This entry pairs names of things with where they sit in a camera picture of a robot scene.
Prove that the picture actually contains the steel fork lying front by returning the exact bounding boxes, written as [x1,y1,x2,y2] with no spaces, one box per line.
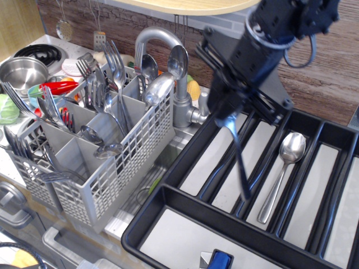
[35,171,86,184]

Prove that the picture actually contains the teal toy bowl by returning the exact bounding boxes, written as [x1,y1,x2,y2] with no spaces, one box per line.
[27,85,43,108]

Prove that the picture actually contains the yellow toy corn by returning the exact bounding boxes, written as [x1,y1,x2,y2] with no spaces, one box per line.
[187,75,201,100]

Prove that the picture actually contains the green toy cabbage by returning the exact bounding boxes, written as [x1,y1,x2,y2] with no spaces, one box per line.
[1,94,20,124]

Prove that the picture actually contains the hanging strainer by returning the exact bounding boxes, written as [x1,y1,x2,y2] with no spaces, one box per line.
[56,0,73,42]

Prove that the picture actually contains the upright steel spoon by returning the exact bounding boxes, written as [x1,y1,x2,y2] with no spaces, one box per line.
[167,45,188,80]

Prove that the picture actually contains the large steel spoon bowl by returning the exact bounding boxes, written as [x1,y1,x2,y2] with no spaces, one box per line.
[145,72,174,106]

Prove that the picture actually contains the steel spoon bowl front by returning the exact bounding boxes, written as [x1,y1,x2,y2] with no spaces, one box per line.
[93,143,124,159]

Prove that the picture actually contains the red toy utensil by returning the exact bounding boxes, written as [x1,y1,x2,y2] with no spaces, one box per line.
[39,81,79,95]

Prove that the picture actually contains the steel forks front left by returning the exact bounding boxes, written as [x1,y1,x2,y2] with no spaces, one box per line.
[3,126,34,161]

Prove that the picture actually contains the steel spoon in tray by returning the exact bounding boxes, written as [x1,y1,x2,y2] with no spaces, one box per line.
[257,132,306,224]

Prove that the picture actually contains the silver sink faucet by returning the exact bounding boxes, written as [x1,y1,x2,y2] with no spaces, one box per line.
[135,26,209,127]

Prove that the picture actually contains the black cutlery tray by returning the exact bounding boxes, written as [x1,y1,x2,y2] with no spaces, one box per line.
[121,110,358,268]

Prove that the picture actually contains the blue object bottom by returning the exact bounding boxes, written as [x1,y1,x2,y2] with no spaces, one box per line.
[199,249,234,269]

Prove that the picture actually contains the hanging metal spatula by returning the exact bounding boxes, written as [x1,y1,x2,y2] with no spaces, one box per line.
[89,1,106,52]

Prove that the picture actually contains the steel fork left long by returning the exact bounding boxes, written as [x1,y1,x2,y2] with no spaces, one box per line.
[1,82,73,133]

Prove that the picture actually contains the steel spoon by faucet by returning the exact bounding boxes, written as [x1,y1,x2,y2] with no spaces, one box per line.
[141,54,159,84]

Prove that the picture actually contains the wooden shelf board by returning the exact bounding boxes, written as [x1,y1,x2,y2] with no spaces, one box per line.
[114,0,259,16]

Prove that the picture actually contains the steel ladle spoon in basket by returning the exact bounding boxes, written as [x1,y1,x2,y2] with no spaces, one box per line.
[80,125,103,145]

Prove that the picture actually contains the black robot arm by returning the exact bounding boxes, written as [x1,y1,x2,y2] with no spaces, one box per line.
[196,1,339,124]

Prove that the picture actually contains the grey plastic cutlery basket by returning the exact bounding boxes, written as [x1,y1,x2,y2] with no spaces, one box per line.
[4,63,176,235]

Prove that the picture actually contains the big steel spoon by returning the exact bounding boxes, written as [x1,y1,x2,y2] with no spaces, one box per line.
[216,113,251,201]

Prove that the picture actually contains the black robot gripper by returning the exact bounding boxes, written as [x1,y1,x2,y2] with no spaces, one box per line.
[196,27,293,127]

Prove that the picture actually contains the steel fork by faucet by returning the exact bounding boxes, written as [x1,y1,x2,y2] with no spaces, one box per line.
[134,42,146,101]

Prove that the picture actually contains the steel pot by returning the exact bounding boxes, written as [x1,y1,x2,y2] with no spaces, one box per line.
[1,57,49,95]

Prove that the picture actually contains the tall steel fork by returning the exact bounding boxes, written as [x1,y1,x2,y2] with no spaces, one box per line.
[102,41,129,136]

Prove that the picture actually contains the black stove burner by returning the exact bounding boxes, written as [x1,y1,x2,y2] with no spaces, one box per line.
[13,44,64,67]

